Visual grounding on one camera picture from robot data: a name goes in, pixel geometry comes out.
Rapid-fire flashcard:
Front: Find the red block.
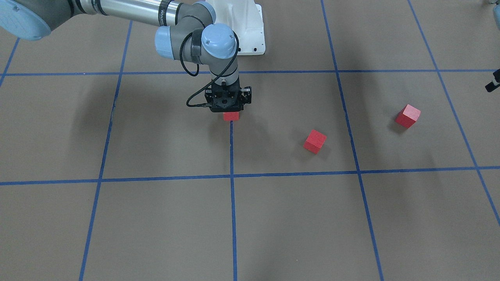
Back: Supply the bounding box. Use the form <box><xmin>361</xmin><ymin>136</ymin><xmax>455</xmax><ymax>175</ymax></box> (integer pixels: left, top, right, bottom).
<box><xmin>303</xmin><ymin>130</ymin><xmax>327</xmax><ymax>154</ymax></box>
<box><xmin>395</xmin><ymin>104</ymin><xmax>421</xmax><ymax>129</ymax></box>

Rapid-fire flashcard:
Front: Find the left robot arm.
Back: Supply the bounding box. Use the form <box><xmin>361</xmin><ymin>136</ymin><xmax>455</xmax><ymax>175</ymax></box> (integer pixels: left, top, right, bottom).
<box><xmin>485</xmin><ymin>0</ymin><xmax>500</xmax><ymax>92</ymax></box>

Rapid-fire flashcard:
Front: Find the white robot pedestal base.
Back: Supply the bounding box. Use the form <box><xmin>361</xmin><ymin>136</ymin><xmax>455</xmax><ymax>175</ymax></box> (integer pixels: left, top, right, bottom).
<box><xmin>208</xmin><ymin>0</ymin><xmax>266</xmax><ymax>55</ymax></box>

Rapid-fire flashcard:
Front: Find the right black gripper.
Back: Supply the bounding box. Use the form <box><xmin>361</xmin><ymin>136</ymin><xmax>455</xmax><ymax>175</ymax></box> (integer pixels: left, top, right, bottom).
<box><xmin>205</xmin><ymin>80</ymin><xmax>252</xmax><ymax>113</ymax></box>

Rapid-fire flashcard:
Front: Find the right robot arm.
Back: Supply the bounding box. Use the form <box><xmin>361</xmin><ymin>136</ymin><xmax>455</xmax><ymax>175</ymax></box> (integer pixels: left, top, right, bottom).
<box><xmin>0</xmin><ymin>0</ymin><xmax>252</xmax><ymax>112</ymax></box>

